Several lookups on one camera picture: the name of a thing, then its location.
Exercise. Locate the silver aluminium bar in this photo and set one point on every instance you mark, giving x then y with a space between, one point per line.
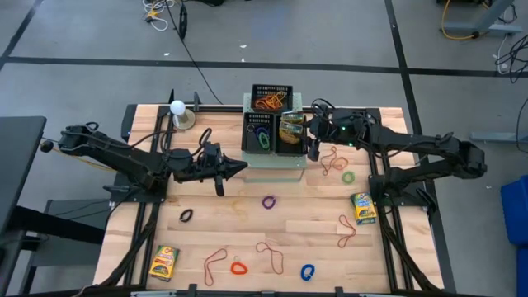
154 294
381 295

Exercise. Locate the black slotted plastic basket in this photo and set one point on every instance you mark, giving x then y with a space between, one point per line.
293 150
288 108
249 146

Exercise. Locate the black rubber band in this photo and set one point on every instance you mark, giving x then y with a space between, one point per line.
180 216

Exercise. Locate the black desk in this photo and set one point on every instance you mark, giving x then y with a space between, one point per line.
18 165

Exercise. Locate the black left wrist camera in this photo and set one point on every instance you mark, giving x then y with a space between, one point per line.
213 150

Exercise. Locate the yellow rubber band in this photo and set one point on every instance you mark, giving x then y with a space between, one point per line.
240 212
268 105
275 99

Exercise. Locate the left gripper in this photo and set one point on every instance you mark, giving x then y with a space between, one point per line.
210 169

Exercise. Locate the black table clamp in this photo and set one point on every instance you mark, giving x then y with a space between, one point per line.
171 98
196 103

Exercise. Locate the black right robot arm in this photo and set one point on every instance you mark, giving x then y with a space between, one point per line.
412 142

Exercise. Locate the orange rubber band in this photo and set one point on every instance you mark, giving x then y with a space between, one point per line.
340 169

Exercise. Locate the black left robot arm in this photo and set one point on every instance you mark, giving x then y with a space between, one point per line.
123 161

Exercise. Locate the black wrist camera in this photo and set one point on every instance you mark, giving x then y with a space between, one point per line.
213 150
322 113

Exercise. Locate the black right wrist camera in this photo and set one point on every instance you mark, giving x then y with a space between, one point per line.
322 113

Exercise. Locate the black ball knob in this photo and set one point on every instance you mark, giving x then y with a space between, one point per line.
46 146

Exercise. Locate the pale green perforated metal riser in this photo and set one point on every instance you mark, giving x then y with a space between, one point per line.
272 163

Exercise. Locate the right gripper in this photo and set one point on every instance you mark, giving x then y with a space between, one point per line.
336 121

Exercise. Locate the black frame bracket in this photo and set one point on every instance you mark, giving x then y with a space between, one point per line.
427 200

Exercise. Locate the white bulb wooden base lamp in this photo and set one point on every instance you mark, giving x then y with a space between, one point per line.
177 107

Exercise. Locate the blue plastic bin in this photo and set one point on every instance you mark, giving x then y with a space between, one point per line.
515 210
523 272

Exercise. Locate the grey desk foot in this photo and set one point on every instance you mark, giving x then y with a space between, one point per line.
495 28

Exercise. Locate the purple rubber band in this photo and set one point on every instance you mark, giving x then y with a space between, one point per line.
262 202

